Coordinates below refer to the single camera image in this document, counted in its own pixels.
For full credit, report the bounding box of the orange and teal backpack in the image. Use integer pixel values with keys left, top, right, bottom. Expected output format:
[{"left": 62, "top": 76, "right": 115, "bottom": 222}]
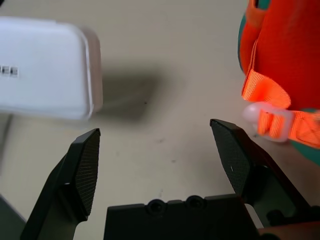
[{"left": 237, "top": 0, "right": 320, "bottom": 166}]

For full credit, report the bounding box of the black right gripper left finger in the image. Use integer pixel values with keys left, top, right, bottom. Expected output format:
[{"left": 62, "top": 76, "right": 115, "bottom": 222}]
[{"left": 19, "top": 128, "right": 101, "bottom": 240}]

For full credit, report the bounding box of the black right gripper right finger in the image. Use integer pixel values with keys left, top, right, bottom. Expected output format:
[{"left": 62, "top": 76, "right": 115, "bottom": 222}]
[{"left": 209, "top": 118, "right": 320, "bottom": 228}]

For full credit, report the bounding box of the white box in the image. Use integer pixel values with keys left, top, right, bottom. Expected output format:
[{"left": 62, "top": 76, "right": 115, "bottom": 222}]
[{"left": 0, "top": 16, "right": 104, "bottom": 121}]

